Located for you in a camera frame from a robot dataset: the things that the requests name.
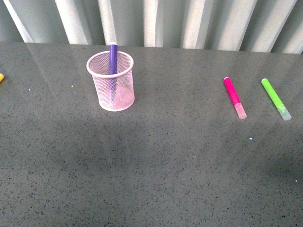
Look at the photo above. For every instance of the pink marker pen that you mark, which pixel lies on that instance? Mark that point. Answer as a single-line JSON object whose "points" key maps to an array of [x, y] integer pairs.
{"points": [[235, 98]]}

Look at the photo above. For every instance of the purple marker pen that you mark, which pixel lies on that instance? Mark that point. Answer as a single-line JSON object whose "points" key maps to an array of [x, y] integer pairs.
{"points": [[113, 48]]}

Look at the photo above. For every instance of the yellow marker pen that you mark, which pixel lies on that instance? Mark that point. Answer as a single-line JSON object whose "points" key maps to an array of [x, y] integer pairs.
{"points": [[1, 77]]}

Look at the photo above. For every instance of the pink mesh pen cup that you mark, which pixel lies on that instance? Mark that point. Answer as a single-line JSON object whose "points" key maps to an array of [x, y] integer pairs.
{"points": [[98, 67]]}

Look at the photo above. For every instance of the grey pleated curtain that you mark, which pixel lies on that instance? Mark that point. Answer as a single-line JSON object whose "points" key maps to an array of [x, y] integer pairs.
{"points": [[229, 25]]}

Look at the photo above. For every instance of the green marker pen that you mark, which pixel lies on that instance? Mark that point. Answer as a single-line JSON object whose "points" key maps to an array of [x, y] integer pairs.
{"points": [[276, 100]]}

